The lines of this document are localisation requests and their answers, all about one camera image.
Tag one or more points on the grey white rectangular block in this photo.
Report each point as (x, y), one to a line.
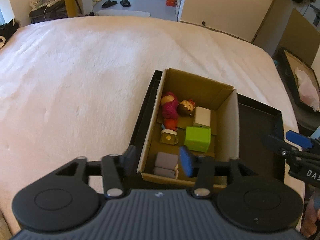
(166, 165)

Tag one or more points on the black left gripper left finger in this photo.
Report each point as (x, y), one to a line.
(114, 168)

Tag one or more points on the lime green hexagonal box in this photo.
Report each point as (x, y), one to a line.
(197, 138)

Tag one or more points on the right human hand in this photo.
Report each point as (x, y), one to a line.
(308, 227)

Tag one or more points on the brown cardboard box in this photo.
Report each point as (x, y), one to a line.
(222, 101)

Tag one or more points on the black slipper left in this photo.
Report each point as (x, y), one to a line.
(108, 4)

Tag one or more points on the black slipper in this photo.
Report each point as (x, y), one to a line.
(125, 3)
(108, 4)

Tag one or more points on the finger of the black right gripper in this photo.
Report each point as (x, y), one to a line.
(298, 139)
(278, 146)

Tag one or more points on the white floor mat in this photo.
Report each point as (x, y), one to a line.
(115, 12)

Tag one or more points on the white power adapter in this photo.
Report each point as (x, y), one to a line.
(202, 117)

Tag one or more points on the black slipper right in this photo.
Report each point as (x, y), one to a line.
(125, 3)

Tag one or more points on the black white garment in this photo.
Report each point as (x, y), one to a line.
(7, 30)

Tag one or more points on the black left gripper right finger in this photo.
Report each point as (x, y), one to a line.
(201, 167)

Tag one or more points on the black shallow tray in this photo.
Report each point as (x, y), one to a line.
(255, 121)

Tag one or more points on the small glass jar toy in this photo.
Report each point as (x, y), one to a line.
(169, 137)

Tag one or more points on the pink monster figurine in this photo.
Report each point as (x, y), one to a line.
(169, 104)

